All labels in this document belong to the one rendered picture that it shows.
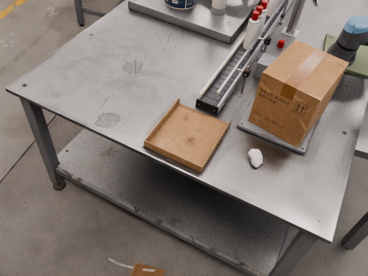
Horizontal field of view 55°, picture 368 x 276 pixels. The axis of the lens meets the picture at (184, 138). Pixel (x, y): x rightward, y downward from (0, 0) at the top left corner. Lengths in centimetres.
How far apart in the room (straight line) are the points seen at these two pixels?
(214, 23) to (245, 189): 107
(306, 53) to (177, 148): 66
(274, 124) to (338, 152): 30
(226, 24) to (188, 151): 93
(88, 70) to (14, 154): 104
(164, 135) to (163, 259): 86
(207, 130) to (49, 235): 117
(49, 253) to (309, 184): 144
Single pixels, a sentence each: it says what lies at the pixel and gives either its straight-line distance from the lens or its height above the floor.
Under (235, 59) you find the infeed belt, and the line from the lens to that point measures 185.
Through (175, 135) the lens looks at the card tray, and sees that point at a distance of 148.
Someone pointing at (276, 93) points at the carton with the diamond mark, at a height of 106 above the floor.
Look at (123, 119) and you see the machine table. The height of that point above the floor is 83.
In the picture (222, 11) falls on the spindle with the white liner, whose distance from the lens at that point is 219.
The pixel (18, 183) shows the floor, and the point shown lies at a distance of 248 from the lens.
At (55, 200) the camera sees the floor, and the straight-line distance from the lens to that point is 235.
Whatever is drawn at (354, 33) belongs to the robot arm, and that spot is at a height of 104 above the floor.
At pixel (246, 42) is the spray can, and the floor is 92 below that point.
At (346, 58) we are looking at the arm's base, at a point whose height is 90.
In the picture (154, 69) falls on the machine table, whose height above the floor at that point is 83.
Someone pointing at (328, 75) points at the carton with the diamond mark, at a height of 112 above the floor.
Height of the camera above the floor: 195
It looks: 49 degrees down
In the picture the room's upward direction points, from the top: 6 degrees clockwise
